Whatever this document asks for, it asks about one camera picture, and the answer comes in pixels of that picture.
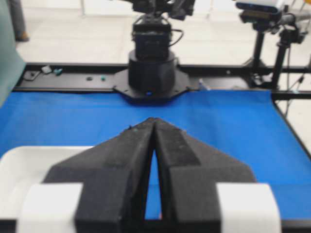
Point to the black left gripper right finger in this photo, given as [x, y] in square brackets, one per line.
[207, 191]

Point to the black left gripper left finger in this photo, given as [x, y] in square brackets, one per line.
[113, 177]

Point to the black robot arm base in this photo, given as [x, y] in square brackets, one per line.
[152, 72]

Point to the white plastic case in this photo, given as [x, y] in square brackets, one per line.
[22, 191]

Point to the blue table mat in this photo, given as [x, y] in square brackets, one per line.
[29, 119]

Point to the small teal connector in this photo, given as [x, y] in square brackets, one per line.
[57, 72]

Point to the small white connector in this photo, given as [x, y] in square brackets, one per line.
[46, 69]

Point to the green cloth at left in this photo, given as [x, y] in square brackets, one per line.
[11, 63]

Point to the black stand pole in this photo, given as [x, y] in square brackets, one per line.
[291, 33]

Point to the person's leg and shoe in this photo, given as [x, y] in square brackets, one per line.
[18, 22]

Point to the camera on black stand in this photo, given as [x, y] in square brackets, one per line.
[264, 16]

